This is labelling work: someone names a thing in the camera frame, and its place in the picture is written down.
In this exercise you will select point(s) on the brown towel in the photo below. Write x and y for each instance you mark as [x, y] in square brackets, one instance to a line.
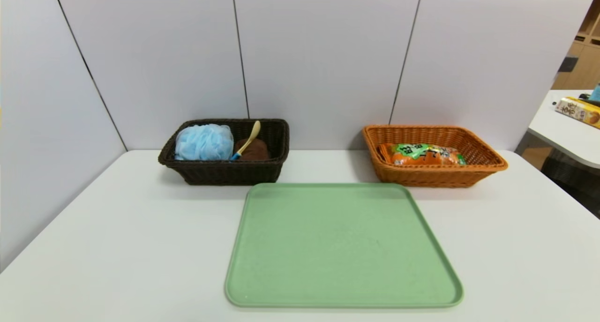
[257, 151]

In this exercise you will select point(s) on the light blue mesh bath pouf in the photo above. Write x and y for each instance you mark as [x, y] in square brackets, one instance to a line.
[204, 141]

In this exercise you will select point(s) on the orange snack bag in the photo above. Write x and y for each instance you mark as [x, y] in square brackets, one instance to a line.
[412, 155]

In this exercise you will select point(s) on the dark brown wicker basket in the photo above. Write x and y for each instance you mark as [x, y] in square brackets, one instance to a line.
[220, 172]

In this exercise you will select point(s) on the orange wicker basket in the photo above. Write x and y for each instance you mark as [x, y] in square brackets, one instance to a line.
[422, 176]

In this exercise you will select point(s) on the light green plastic tray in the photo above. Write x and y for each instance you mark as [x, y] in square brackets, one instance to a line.
[351, 256]

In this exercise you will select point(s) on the white side table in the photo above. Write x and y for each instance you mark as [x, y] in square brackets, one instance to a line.
[558, 130]

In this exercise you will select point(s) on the dark woven chair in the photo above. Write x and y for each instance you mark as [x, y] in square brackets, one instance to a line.
[572, 176]

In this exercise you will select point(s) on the yellow printed carton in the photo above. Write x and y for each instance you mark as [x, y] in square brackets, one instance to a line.
[579, 110]

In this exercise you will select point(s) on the wooden shelf unit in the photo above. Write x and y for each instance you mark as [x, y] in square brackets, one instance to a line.
[586, 64]

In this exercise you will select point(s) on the teal small object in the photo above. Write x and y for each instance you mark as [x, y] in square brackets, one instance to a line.
[596, 92]

